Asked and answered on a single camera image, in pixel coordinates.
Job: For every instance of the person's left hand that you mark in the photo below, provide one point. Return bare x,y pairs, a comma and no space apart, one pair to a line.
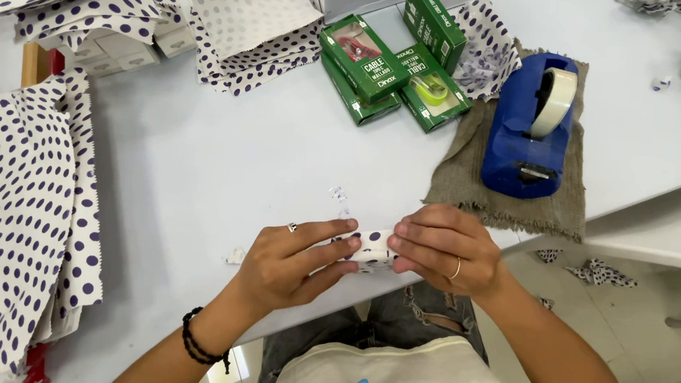
273,272

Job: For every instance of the person's right hand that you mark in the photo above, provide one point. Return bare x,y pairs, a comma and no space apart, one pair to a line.
454,240

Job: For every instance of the person's right fingers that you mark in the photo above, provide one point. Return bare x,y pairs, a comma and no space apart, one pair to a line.
410,245

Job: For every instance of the small box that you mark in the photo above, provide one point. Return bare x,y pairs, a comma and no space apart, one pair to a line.
375,251

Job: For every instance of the person's ripped grey jeans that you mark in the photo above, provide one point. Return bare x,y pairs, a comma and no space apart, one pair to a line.
390,321

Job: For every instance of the brown burlap cloth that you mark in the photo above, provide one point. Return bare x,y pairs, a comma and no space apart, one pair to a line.
460,178

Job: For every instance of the clear tape scrap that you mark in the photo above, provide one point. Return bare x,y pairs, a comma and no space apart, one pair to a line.
338,194

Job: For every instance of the blue tape dispenser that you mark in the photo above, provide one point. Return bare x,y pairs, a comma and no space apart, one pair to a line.
514,133

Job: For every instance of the small white paper scrap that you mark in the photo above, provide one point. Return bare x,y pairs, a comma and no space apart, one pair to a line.
235,256

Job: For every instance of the clear tape roll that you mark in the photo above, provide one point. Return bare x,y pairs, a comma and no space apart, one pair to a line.
554,103

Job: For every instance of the crumpled dotted paper sheet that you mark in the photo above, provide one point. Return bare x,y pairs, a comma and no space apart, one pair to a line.
485,49

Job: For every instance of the white low table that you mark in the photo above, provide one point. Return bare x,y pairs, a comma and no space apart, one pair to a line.
662,222

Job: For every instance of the small stack of dotted sheets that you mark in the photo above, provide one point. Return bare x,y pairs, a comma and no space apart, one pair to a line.
251,14

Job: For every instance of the small dotted paper scrap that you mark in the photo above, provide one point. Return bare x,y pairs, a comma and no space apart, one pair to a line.
660,83

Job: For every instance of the pile of small white boxes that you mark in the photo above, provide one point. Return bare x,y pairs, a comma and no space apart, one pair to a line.
123,52

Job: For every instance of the large stack of dotted sheets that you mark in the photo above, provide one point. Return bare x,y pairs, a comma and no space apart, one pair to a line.
1,215

